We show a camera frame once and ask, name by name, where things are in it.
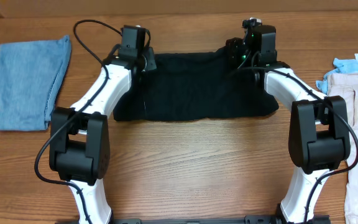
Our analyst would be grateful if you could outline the light blue garment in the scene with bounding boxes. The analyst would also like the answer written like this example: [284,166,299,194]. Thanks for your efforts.
[316,54,358,94]

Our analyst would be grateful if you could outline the folded blue denim cloth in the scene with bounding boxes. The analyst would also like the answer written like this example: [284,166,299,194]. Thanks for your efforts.
[0,35,71,131]

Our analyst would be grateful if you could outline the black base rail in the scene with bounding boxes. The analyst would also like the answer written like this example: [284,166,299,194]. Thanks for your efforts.
[54,214,331,224]

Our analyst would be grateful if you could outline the black shorts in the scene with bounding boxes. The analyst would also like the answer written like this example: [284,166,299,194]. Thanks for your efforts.
[113,47,278,121]

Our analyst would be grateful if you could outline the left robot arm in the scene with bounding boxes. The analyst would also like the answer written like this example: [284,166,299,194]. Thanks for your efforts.
[43,26,156,223]

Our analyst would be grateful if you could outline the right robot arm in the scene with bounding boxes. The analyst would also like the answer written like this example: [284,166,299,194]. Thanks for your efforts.
[226,18,352,223]

